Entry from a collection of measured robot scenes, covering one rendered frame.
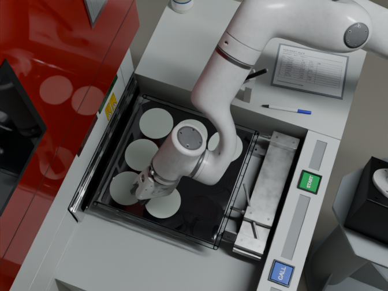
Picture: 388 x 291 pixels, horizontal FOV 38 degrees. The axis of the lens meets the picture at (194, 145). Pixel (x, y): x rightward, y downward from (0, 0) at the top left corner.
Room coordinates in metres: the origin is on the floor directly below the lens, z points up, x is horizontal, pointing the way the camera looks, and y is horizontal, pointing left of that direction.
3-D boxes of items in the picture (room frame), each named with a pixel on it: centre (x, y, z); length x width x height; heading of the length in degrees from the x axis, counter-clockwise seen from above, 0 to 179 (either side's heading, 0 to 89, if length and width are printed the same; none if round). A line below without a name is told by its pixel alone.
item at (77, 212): (0.65, 0.25, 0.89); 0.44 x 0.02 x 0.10; 158
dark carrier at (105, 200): (0.58, 0.05, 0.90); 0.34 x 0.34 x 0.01; 68
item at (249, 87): (0.77, -0.14, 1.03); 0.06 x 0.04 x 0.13; 68
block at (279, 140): (0.65, -0.26, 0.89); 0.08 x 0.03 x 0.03; 68
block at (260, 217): (0.43, -0.17, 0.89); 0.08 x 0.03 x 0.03; 68
